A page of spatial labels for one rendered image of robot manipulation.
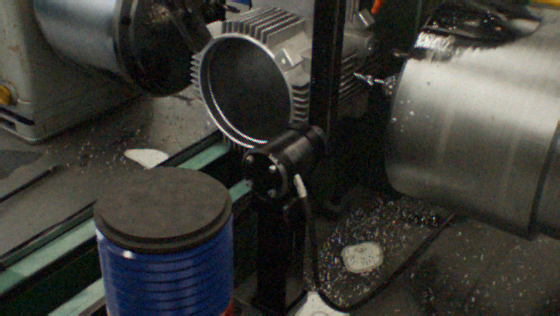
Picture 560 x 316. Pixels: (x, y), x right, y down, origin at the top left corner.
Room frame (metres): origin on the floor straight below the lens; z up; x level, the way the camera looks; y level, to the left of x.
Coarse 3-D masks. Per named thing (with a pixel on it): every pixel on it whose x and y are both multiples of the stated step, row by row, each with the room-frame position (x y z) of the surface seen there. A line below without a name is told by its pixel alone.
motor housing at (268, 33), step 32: (224, 32) 0.79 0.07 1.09; (256, 32) 0.76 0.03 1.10; (288, 32) 0.78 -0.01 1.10; (224, 64) 0.85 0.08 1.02; (256, 64) 0.91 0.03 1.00; (352, 64) 0.81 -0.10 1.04; (224, 96) 0.83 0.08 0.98; (256, 96) 0.87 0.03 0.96; (288, 96) 0.90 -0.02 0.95; (352, 96) 0.82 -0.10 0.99; (224, 128) 0.79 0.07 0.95; (256, 128) 0.81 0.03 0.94
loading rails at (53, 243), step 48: (192, 144) 0.78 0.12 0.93; (336, 144) 0.83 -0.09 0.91; (240, 192) 0.68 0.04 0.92; (336, 192) 0.84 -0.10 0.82; (48, 240) 0.57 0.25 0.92; (96, 240) 0.59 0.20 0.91; (240, 240) 0.64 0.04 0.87; (0, 288) 0.50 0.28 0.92; (48, 288) 0.53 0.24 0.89; (96, 288) 0.50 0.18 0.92
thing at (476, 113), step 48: (480, 0) 0.71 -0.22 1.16; (432, 48) 0.64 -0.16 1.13; (480, 48) 0.63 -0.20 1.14; (528, 48) 0.61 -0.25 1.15; (432, 96) 0.61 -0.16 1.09; (480, 96) 0.59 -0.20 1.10; (528, 96) 0.57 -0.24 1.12; (384, 144) 0.63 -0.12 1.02; (432, 144) 0.59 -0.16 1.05; (480, 144) 0.57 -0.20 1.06; (528, 144) 0.54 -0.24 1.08; (432, 192) 0.60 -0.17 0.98; (480, 192) 0.56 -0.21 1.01; (528, 192) 0.53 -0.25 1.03; (528, 240) 0.57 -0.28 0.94
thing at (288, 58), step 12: (360, 12) 0.88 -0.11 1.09; (216, 24) 0.81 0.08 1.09; (360, 24) 0.87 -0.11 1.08; (372, 24) 0.88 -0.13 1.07; (216, 36) 0.80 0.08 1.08; (288, 48) 0.74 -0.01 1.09; (276, 60) 0.74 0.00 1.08; (288, 60) 0.73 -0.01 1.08; (300, 60) 0.73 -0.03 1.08; (204, 120) 0.81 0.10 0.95
